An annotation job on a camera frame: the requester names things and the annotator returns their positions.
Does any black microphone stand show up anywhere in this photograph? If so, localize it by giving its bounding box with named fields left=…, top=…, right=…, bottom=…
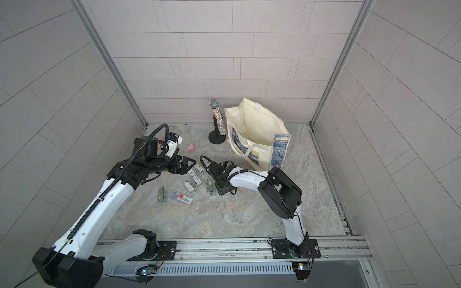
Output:
left=208, top=116, right=226, bottom=144

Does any clear compass case middle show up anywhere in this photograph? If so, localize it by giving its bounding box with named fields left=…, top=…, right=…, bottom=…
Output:
left=188, top=169, right=203, bottom=186

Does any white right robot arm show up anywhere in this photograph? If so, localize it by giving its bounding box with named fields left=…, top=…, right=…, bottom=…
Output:
left=205, top=161, right=309, bottom=254

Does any clear compass case far left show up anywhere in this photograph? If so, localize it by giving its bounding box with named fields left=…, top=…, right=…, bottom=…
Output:
left=194, top=164, right=205, bottom=173

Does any clear case blue compass red label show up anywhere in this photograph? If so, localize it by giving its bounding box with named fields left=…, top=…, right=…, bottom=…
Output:
left=170, top=191, right=194, bottom=205

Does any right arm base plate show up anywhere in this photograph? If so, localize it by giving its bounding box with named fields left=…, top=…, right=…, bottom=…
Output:
left=267, top=238, right=321, bottom=259

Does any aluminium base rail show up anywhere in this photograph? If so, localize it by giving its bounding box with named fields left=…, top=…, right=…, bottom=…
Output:
left=96, top=236, right=373, bottom=283

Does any rhinestone microphone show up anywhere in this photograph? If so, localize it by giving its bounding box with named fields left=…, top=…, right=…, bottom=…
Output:
left=210, top=98, right=226, bottom=136

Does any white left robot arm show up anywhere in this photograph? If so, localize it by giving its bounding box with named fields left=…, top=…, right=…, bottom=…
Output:
left=32, top=124, right=196, bottom=288

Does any canvas bag starry night print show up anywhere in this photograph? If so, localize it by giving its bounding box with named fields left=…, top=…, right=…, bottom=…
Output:
left=224, top=98, right=291, bottom=171

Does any clear compass case small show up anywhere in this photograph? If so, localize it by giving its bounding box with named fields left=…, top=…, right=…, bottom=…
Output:
left=184, top=181, right=195, bottom=193

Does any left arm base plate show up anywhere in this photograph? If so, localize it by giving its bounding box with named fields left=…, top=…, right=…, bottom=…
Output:
left=128, top=241, right=178, bottom=262

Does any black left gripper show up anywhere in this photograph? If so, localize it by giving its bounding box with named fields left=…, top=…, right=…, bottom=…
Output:
left=146, top=150, right=198, bottom=175

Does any clear case green compass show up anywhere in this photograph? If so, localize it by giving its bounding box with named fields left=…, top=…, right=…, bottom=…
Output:
left=157, top=186, right=166, bottom=205
left=206, top=178, right=214, bottom=196

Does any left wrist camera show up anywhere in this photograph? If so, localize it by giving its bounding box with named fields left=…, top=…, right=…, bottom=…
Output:
left=165, top=132, right=182, bottom=158

